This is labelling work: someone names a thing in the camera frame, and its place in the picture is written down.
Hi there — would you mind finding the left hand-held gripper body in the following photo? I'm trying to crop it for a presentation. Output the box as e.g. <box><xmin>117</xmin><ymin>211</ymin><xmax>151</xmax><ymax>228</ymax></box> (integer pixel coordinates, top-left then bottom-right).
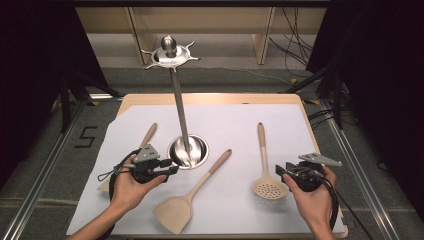
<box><xmin>131</xmin><ymin>143</ymin><xmax>162</xmax><ymax>184</ymax></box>

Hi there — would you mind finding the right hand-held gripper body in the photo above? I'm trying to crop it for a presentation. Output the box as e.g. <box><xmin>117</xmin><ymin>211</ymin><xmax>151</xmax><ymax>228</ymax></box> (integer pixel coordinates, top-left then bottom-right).
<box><xmin>287</xmin><ymin>152</ymin><xmax>343</xmax><ymax>193</ymax></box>

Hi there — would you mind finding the beige slotted skimmer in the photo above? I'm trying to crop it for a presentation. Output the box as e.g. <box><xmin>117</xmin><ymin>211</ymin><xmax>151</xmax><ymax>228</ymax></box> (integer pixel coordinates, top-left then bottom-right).
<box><xmin>252</xmin><ymin>122</ymin><xmax>290</xmax><ymax>201</ymax></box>

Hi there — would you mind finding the beige spoon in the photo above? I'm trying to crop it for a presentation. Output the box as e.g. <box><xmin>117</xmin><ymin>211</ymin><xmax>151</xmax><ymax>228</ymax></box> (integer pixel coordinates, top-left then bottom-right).
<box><xmin>97</xmin><ymin>122</ymin><xmax>158</xmax><ymax>193</ymax></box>

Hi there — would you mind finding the beige spatula turner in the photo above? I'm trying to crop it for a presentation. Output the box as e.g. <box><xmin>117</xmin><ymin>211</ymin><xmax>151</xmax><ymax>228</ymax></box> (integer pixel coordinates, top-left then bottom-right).
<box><xmin>153</xmin><ymin>148</ymin><xmax>233</xmax><ymax>236</ymax></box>

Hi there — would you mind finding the steel utensil rack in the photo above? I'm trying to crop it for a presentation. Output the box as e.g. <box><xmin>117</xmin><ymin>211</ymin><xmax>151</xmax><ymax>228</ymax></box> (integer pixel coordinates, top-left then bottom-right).
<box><xmin>140</xmin><ymin>34</ymin><xmax>210</xmax><ymax>170</ymax></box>

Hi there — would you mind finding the person's right hand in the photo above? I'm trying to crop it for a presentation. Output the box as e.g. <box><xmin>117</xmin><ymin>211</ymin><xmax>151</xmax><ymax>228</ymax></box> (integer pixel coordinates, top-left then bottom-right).
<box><xmin>283</xmin><ymin>165</ymin><xmax>338</xmax><ymax>231</ymax></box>

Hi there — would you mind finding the person's left hand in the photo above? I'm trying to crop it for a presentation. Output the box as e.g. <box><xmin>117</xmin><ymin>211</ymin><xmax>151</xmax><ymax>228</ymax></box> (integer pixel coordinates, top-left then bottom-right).
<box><xmin>110</xmin><ymin>154</ymin><xmax>168</xmax><ymax>214</ymax></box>

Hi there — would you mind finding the white table cloth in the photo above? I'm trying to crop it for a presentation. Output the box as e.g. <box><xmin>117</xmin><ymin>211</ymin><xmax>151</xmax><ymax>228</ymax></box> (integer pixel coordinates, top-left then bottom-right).
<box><xmin>65</xmin><ymin>103</ymin><xmax>346</xmax><ymax>236</ymax></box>

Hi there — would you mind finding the black metal stand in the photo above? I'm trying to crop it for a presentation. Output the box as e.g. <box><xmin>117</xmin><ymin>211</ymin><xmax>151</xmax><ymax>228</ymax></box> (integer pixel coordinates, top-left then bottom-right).
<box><xmin>279</xmin><ymin>63</ymin><xmax>345</xmax><ymax>131</ymax></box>
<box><xmin>59</xmin><ymin>69</ymin><xmax>122</xmax><ymax>134</ymax></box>

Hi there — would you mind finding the black curtain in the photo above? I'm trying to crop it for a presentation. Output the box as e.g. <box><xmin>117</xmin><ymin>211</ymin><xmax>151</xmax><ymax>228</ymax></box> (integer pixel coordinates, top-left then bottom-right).
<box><xmin>306</xmin><ymin>0</ymin><xmax>424</xmax><ymax>211</ymax></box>
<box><xmin>0</xmin><ymin>0</ymin><xmax>101</xmax><ymax>189</ymax></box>

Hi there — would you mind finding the wooden shelf unit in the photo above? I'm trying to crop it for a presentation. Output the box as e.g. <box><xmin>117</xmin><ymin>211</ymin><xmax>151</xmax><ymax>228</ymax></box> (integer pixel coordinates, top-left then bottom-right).
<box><xmin>75</xmin><ymin>6</ymin><xmax>327</xmax><ymax>66</ymax></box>

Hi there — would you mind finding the aluminium floor rail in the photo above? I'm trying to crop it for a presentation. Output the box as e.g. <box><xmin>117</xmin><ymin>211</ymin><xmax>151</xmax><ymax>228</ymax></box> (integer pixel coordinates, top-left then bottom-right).
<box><xmin>319</xmin><ymin>99</ymin><xmax>401</xmax><ymax>240</ymax></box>
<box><xmin>0</xmin><ymin>99</ymin><xmax>88</xmax><ymax>240</ymax></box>

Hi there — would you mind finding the pair of black floor cables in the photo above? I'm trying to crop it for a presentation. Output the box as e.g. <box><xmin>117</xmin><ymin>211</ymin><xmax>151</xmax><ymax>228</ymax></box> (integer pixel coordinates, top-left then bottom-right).
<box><xmin>308</xmin><ymin>108</ymin><xmax>335</xmax><ymax>130</ymax></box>

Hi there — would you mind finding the black floor cable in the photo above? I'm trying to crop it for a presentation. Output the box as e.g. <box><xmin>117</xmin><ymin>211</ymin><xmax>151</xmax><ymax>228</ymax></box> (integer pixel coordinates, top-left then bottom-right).
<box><xmin>334</xmin><ymin>189</ymin><xmax>374</xmax><ymax>240</ymax></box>

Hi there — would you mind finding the white floor cable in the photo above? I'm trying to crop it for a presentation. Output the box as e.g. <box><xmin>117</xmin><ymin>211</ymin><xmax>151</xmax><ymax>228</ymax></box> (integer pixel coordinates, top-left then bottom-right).
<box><xmin>199</xmin><ymin>64</ymin><xmax>292</xmax><ymax>85</ymax></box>

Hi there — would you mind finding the bundle of black cables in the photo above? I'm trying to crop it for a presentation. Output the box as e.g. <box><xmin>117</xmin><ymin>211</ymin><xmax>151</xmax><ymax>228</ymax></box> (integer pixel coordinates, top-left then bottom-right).
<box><xmin>269</xmin><ymin>7</ymin><xmax>314</xmax><ymax>68</ymax></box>

